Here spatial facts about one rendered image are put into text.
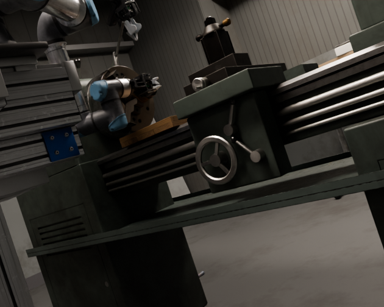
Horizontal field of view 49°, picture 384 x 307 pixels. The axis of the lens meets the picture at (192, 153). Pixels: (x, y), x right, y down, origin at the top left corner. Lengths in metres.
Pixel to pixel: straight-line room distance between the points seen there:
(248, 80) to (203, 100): 0.17
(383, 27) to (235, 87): 0.42
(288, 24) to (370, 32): 3.50
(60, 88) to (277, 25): 3.79
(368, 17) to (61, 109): 0.89
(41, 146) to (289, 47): 3.82
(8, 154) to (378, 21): 1.06
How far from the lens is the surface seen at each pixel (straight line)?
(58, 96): 1.24
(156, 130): 1.60
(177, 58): 5.18
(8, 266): 1.37
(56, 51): 1.66
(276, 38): 4.84
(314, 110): 1.31
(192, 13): 4.97
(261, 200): 1.26
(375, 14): 1.32
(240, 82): 1.22
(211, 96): 1.28
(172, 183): 5.09
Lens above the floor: 0.74
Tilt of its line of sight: level
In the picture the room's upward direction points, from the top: 19 degrees counter-clockwise
